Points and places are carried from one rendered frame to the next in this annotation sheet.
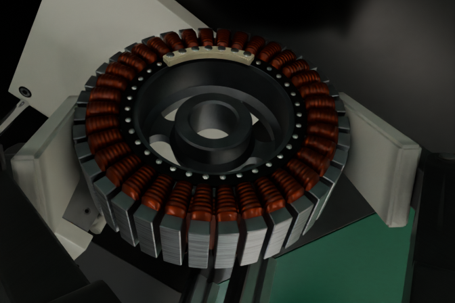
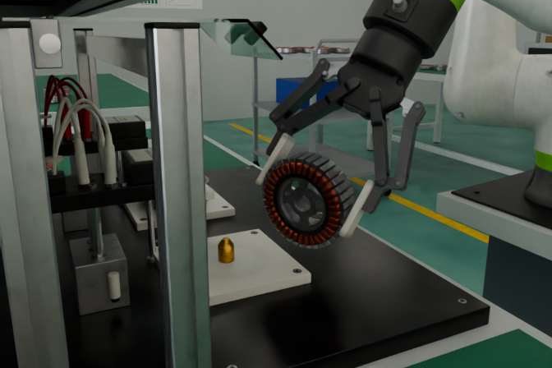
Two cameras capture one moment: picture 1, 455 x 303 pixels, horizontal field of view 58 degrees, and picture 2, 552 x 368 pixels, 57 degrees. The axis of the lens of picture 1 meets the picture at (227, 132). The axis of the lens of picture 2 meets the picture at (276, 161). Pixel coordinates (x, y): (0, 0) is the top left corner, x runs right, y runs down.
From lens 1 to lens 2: 0.67 m
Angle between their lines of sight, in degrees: 108
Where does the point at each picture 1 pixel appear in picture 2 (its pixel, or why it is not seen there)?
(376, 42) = (361, 278)
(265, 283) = (208, 357)
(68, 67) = not seen: hidden behind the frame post
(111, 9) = (252, 241)
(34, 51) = not seen: hidden behind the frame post
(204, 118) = (301, 205)
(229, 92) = (306, 223)
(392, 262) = not seen: outside the picture
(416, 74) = (377, 288)
